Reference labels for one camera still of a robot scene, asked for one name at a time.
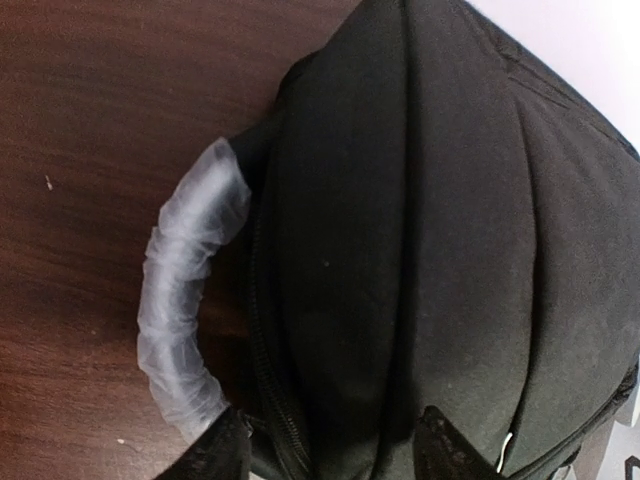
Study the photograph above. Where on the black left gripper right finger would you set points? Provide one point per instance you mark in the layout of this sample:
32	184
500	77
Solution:
443	453

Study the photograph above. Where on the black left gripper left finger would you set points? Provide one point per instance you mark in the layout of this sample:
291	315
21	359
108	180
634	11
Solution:
222	452

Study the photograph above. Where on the black student backpack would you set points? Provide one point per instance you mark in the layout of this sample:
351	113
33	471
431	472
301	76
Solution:
430	216

